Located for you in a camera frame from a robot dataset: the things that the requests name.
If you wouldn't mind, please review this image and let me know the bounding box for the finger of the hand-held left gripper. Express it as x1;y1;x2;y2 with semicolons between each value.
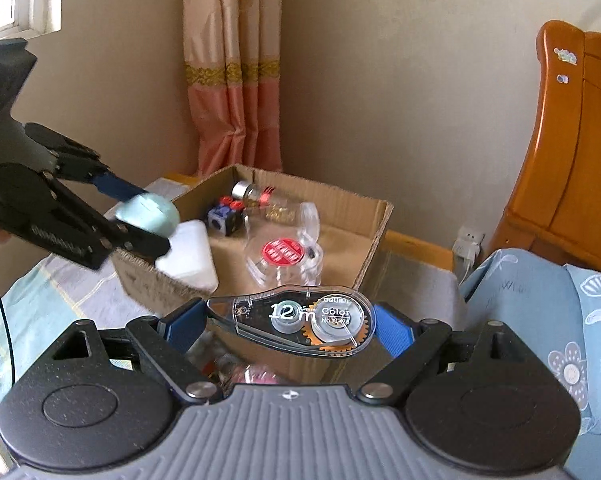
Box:
10;170;172;271
24;122;148;202

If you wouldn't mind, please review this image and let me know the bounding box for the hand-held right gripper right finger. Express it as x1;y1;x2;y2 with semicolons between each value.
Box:
357;303;531;407

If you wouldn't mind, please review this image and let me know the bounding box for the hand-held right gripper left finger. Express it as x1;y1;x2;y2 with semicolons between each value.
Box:
53;298;224;406

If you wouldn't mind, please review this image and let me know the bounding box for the pale green round object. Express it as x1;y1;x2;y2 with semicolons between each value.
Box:
115;191;181;238

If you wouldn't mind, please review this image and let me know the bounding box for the white plastic box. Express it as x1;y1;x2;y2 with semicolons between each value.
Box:
155;220;218;293

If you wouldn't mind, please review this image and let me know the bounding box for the correction tape dispenser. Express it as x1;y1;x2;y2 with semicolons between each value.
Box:
206;285;376;358

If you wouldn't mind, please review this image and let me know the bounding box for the black blue toy train car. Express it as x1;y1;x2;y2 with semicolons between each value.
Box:
207;195;245;237

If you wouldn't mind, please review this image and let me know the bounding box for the cardboard box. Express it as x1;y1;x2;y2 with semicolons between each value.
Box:
111;164;394;387

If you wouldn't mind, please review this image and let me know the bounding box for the clear container with red label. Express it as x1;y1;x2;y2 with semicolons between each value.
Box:
243;230;326;291

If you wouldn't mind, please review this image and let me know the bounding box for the pink transparent ball toy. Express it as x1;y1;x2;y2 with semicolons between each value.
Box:
215;355;291;387

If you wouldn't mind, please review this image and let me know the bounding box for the blue floral bedding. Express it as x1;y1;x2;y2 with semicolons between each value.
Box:
458;247;601;480

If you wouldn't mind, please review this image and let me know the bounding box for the glass bottle with metal cap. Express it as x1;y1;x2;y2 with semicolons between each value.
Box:
230;180;322;233

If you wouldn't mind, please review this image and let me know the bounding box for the pink beige curtain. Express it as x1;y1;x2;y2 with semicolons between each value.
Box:
182;0;284;178

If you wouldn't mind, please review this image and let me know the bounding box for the wooden bed headboard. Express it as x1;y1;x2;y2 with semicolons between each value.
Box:
485;20;601;281

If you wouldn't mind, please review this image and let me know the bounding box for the white wall socket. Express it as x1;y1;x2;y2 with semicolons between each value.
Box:
453;225;486;281

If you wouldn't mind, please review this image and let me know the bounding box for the black cable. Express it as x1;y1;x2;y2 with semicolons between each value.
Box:
0;260;17;411

